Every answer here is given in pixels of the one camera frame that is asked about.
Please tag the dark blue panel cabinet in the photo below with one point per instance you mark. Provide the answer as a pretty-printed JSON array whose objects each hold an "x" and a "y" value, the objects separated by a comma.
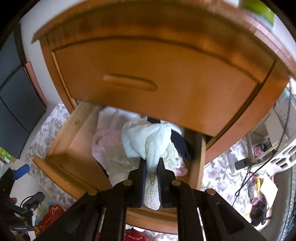
[{"x": 16, "y": 104}]

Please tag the wooden nightstand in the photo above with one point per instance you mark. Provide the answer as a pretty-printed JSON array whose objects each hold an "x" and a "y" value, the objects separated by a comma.
[{"x": 161, "y": 27}]

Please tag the white openwork basket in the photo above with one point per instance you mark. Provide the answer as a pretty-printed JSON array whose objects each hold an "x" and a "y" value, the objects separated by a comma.
[{"x": 284, "y": 157}]

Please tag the pink garment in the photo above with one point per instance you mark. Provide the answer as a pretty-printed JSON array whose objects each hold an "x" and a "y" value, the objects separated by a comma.
[{"x": 104, "y": 146}]

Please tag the white lace garment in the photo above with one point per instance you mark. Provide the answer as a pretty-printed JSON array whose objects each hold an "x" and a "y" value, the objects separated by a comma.
[{"x": 118, "y": 166}]

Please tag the wooden drawer with narrow front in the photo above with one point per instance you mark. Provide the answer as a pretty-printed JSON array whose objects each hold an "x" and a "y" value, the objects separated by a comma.
[{"x": 185, "y": 97}]

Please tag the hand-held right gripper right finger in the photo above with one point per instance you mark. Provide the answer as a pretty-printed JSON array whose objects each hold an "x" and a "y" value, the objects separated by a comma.
[{"x": 160, "y": 183}]

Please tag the white shelf rack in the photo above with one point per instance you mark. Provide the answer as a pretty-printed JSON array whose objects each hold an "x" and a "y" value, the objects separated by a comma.
[{"x": 270, "y": 129}]

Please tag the red floral quilt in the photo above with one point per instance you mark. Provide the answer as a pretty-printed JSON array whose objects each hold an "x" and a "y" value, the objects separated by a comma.
[{"x": 50, "y": 215}]

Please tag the cream cloth bag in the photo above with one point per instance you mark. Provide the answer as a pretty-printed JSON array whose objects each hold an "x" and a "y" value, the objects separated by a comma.
[{"x": 268, "y": 188}]

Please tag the navy cloth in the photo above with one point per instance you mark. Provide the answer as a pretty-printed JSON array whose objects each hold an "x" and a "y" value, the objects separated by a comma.
[{"x": 180, "y": 146}]

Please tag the green printed packet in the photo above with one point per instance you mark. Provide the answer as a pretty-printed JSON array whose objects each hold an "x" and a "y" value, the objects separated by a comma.
[{"x": 5, "y": 156}]

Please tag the wooden drawer with tall front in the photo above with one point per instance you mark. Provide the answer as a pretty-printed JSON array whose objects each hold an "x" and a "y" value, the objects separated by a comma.
[{"x": 69, "y": 148}]

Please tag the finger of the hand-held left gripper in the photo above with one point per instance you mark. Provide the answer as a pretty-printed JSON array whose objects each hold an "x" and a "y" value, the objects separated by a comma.
[
  {"x": 34, "y": 199},
  {"x": 21, "y": 172}
]

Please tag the pale green lace garment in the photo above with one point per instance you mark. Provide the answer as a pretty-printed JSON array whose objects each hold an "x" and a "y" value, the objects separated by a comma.
[{"x": 148, "y": 139}]

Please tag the black lace cloth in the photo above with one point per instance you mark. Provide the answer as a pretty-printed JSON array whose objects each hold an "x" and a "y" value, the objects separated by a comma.
[{"x": 259, "y": 210}]

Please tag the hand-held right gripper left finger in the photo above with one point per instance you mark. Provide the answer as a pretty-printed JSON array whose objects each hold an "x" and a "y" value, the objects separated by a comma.
[{"x": 143, "y": 183}]

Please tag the black charger adapter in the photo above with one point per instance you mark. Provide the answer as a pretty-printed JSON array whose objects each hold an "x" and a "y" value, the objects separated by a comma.
[{"x": 241, "y": 164}]

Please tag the grey floral blanket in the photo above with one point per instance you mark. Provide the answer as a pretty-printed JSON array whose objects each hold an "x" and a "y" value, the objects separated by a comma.
[{"x": 44, "y": 139}]

